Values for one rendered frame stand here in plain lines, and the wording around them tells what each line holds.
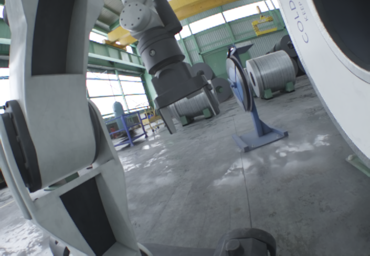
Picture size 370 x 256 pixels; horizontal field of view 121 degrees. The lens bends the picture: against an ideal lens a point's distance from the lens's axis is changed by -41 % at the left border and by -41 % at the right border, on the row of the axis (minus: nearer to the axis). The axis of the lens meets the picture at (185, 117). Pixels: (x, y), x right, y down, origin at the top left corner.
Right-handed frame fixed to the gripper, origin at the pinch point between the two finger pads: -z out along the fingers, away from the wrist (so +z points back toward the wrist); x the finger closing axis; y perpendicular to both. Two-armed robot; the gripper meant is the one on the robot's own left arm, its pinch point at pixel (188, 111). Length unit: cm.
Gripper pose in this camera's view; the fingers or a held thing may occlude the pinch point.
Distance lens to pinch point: 36.7
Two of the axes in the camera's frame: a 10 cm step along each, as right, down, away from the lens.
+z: -4.2, -9.1, -0.2
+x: 8.4, -3.8, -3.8
